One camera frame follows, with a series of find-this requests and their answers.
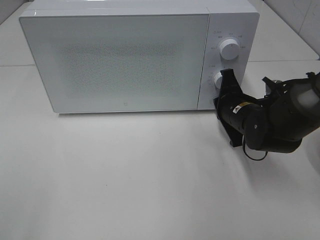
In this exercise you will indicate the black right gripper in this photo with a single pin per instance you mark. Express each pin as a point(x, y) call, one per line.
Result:
point(242, 120)

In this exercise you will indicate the white microwave door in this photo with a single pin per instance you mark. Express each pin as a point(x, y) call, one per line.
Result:
point(96, 64)

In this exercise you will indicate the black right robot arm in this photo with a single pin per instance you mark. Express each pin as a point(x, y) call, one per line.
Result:
point(277, 122)

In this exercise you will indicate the lower white microwave knob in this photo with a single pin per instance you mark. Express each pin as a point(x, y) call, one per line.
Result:
point(217, 80)

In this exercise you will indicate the white microwave knob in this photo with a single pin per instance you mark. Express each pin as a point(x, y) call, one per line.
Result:
point(217, 80)
point(229, 48)

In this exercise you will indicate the upper white microwave knob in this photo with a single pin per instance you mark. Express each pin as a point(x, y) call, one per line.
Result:
point(229, 48)

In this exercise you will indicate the white microwave oven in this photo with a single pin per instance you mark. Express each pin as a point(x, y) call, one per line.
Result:
point(226, 18)

